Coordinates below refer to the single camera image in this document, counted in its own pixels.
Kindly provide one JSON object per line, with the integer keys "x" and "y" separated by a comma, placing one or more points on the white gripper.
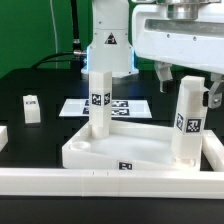
{"x": 197, "y": 44}

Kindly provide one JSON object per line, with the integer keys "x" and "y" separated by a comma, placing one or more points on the white L-shaped obstacle fence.
{"x": 111, "y": 183}

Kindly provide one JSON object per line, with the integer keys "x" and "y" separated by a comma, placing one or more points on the white desk top tray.
{"x": 131, "y": 146}

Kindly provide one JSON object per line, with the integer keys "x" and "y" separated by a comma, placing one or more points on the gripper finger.
{"x": 213, "y": 97}

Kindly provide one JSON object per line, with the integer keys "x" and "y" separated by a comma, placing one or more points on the white U-shaped marker base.
{"x": 120, "y": 108}

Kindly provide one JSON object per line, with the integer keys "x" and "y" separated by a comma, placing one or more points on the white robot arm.
{"x": 111, "y": 47}

